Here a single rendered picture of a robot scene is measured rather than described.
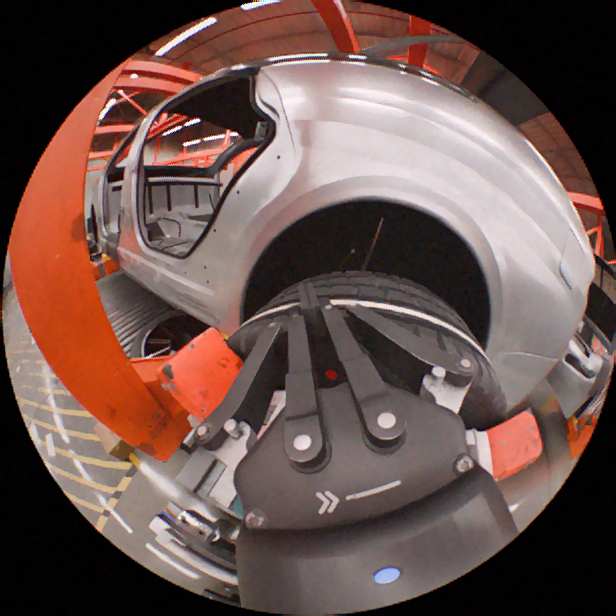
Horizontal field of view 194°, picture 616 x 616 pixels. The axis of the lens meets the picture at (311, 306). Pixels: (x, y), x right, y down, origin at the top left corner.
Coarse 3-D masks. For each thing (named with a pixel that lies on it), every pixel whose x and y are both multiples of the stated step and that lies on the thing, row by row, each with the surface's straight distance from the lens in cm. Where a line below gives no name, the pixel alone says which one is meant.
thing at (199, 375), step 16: (208, 336) 20; (192, 352) 19; (208, 352) 19; (224, 352) 20; (160, 368) 21; (176, 368) 18; (192, 368) 19; (208, 368) 19; (224, 368) 20; (240, 368) 21; (176, 384) 18; (192, 384) 18; (208, 384) 19; (224, 384) 20; (192, 400) 19; (208, 400) 19; (192, 416) 24
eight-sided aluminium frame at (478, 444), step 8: (280, 392) 19; (272, 400) 19; (280, 400) 18; (272, 408) 19; (280, 408) 17; (272, 416) 17; (192, 424) 32; (472, 432) 25; (480, 432) 27; (472, 440) 25; (480, 440) 26; (472, 448) 25; (480, 448) 25; (488, 448) 27; (472, 456) 25; (480, 456) 25; (488, 456) 26; (480, 464) 24; (488, 464) 26
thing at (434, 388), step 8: (440, 368) 9; (432, 376) 9; (440, 376) 8; (424, 384) 9; (432, 384) 9; (440, 384) 9; (448, 384) 9; (424, 392) 9; (432, 392) 9; (440, 392) 9; (448, 392) 9; (456, 392) 9; (464, 392) 9; (432, 400) 9; (440, 400) 8; (448, 400) 9; (456, 400) 9; (456, 408) 8
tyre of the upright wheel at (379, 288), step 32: (288, 288) 38; (320, 288) 27; (352, 288) 26; (384, 288) 28; (416, 288) 33; (256, 320) 27; (288, 320) 20; (416, 320) 21; (448, 320) 28; (320, 352) 16; (480, 352) 28; (320, 384) 20; (480, 384) 22; (480, 416) 28
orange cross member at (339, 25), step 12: (312, 0) 152; (324, 0) 151; (336, 0) 155; (324, 12) 157; (336, 12) 156; (336, 24) 163; (348, 24) 170; (336, 36) 172; (348, 36) 170; (348, 48) 179
